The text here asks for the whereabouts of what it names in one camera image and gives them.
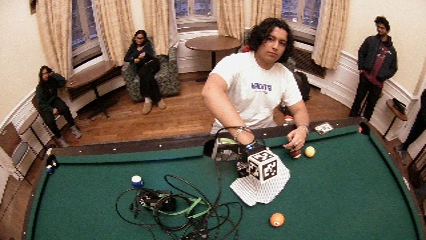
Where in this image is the window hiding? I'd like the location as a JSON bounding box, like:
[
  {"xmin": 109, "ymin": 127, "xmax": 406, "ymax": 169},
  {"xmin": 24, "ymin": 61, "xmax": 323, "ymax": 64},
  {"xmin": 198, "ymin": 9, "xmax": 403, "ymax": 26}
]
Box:
[
  {"xmin": 173, "ymin": 0, "xmax": 216, "ymax": 20},
  {"xmin": 70, "ymin": 0, "xmax": 102, "ymax": 52},
  {"xmin": 281, "ymin": 0, "xmax": 322, "ymax": 30}
]

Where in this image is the small wooden side table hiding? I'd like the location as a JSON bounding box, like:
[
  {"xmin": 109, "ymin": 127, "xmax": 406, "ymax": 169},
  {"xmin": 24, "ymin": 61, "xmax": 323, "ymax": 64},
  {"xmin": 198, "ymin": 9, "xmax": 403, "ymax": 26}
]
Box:
[{"xmin": 382, "ymin": 97, "xmax": 410, "ymax": 138}]

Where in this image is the blue and white billiard ball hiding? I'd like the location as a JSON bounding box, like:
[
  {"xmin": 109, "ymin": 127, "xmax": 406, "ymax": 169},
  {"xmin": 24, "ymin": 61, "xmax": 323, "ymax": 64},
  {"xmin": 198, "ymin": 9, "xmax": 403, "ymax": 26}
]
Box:
[{"xmin": 130, "ymin": 175, "xmax": 145, "ymax": 190}]

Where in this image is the green pool table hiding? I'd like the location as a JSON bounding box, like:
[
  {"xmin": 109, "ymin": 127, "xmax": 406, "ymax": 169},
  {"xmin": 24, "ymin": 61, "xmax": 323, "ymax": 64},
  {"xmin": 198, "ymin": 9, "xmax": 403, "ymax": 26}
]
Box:
[{"xmin": 21, "ymin": 116, "xmax": 426, "ymax": 240}]

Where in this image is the black cable loop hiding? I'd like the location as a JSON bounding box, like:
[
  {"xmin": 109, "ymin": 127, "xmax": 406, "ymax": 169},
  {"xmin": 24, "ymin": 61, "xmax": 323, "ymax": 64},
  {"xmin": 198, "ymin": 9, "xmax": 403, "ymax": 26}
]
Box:
[{"xmin": 213, "ymin": 125, "xmax": 258, "ymax": 158}]

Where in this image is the metal bracelet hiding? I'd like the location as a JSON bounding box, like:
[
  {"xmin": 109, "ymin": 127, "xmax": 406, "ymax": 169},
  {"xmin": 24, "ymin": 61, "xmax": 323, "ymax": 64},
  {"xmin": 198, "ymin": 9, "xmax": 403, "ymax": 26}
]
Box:
[{"xmin": 232, "ymin": 125, "xmax": 253, "ymax": 141}]

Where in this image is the the person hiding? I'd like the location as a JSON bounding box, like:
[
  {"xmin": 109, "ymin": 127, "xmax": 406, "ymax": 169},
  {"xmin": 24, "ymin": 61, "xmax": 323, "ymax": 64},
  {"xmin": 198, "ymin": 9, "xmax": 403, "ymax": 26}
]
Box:
[{"xmin": 200, "ymin": 17, "xmax": 311, "ymax": 152}]

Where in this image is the patterned armchair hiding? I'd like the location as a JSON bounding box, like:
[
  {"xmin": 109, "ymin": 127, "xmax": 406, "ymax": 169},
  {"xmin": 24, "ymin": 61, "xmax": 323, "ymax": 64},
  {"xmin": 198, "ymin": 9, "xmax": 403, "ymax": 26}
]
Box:
[{"xmin": 121, "ymin": 44, "xmax": 182, "ymax": 103}]

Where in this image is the beige curtain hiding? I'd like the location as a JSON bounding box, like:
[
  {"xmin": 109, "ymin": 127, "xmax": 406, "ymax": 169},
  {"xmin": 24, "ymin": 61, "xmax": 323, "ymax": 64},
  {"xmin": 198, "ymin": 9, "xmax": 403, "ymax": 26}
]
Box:
[
  {"xmin": 310, "ymin": 0, "xmax": 351, "ymax": 70},
  {"xmin": 92, "ymin": 0, "xmax": 137, "ymax": 67},
  {"xmin": 34, "ymin": 0, "xmax": 74, "ymax": 80},
  {"xmin": 216, "ymin": 0, "xmax": 246, "ymax": 42},
  {"xmin": 249, "ymin": 0, "xmax": 285, "ymax": 27},
  {"xmin": 141, "ymin": 0, "xmax": 173, "ymax": 56}
]

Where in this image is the orange billiard ball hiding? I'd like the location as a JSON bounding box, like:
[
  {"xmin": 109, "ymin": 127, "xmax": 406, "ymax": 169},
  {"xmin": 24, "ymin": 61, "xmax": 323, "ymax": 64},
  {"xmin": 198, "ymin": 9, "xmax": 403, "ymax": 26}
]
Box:
[{"xmin": 269, "ymin": 212, "xmax": 286, "ymax": 228}]

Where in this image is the white striped cloth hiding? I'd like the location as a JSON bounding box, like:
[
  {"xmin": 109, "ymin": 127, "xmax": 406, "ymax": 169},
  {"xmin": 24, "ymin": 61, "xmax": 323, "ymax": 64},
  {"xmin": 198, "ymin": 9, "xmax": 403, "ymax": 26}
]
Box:
[{"xmin": 229, "ymin": 163, "xmax": 291, "ymax": 207}]

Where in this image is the dark radiator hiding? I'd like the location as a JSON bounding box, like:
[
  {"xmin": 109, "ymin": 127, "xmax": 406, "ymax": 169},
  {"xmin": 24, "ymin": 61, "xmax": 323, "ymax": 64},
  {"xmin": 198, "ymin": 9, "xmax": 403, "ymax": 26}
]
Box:
[{"xmin": 290, "ymin": 46, "xmax": 327, "ymax": 79}]

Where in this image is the green strap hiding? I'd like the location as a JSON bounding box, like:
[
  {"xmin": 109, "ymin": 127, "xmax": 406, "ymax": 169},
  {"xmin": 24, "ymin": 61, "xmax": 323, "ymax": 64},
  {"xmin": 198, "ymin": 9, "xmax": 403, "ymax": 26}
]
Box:
[{"xmin": 148, "ymin": 196, "xmax": 213, "ymax": 220}]

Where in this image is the black device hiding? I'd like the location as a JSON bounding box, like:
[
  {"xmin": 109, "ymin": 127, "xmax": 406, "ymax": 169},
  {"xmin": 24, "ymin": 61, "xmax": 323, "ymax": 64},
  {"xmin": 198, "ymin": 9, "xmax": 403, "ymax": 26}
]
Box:
[{"xmin": 136, "ymin": 188, "xmax": 178, "ymax": 212}]

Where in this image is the printed marker tag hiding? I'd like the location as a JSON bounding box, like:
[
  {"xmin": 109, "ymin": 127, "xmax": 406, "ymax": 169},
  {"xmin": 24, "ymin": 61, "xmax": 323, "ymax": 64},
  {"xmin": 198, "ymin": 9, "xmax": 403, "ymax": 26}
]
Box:
[{"xmin": 314, "ymin": 122, "xmax": 335, "ymax": 135}]

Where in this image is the round wooden table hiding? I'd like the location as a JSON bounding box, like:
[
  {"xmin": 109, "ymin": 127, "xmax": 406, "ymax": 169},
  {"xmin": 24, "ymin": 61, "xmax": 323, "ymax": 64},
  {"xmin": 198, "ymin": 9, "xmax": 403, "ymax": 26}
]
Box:
[{"xmin": 184, "ymin": 35, "xmax": 243, "ymax": 83}]

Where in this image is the tangle of black cables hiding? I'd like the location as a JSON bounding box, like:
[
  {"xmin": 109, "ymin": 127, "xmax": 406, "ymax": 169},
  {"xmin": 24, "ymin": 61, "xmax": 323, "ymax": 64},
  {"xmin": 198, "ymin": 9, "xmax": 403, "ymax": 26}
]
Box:
[{"xmin": 114, "ymin": 173, "xmax": 245, "ymax": 240}]

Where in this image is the white marker cube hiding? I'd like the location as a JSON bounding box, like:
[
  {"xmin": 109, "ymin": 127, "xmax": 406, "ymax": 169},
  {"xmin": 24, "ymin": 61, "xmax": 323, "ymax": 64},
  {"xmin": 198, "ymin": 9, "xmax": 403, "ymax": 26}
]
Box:
[{"xmin": 246, "ymin": 149, "xmax": 281, "ymax": 183}]

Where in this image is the grey electronics box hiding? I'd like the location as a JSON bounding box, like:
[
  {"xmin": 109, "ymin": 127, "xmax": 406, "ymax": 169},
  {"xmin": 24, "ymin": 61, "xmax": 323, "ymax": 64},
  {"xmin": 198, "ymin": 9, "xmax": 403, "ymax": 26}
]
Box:
[{"xmin": 210, "ymin": 136, "xmax": 243, "ymax": 163}]

